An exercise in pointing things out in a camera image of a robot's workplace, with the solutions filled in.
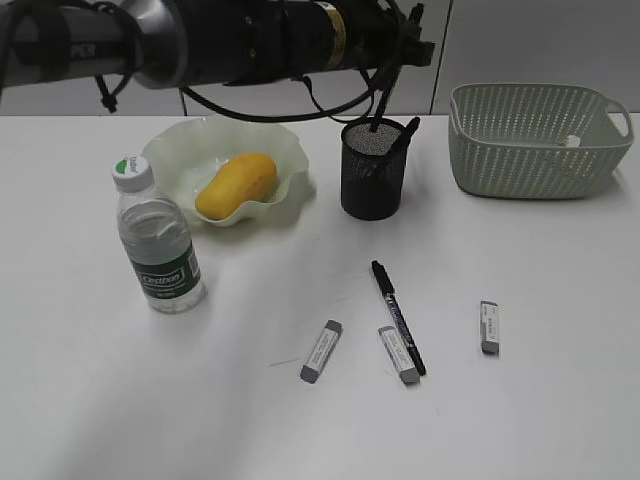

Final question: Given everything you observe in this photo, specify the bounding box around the frosted green wavy plate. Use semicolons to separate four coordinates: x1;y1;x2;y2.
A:
142;116;309;227

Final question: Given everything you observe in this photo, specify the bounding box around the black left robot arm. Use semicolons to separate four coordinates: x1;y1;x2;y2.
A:
1;1;435;90

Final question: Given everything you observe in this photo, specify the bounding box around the grey white eraser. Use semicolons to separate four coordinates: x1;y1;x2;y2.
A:
300;319;343;384
480;300;500;355
378;326;420;386

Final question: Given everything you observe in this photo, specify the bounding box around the black mesh pen holder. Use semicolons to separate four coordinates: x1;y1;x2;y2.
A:
340;117;409;221

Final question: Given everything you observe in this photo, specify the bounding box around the yellow mango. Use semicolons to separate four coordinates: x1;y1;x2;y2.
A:
195;152;277;221

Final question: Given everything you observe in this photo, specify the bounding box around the pale green plastic basket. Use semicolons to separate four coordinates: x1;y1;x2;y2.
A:
448;83;635;200

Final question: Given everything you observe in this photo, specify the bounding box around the waste paper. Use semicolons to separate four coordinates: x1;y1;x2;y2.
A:
564;135;581;148

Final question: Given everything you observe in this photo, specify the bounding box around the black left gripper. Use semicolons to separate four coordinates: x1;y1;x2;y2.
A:
344;1;434;90

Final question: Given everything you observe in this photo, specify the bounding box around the clear water bottle green label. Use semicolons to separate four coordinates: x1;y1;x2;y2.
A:
112;156;206;314

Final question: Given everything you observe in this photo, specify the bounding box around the black marker pen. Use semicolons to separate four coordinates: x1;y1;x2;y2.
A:
369;85;394;133
371;260;427;376
391;116;421;152

